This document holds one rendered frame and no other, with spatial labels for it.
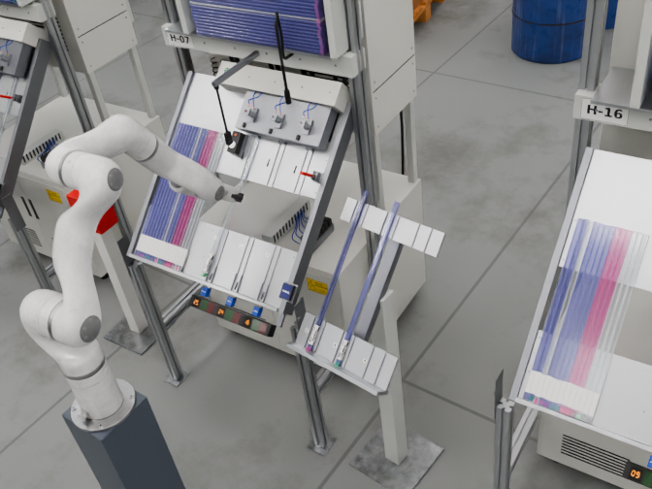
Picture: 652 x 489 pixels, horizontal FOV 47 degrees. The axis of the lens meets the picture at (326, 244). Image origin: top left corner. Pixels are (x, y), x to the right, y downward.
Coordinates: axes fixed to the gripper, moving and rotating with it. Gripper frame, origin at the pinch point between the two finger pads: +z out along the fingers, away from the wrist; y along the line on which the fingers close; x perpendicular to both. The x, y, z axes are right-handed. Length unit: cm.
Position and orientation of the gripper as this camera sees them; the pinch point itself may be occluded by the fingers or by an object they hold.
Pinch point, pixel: (236, 196)
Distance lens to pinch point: 255.7
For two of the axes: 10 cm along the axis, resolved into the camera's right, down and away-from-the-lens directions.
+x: -3.5, 9.4, 0.5
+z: 4.5, 1.1, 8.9
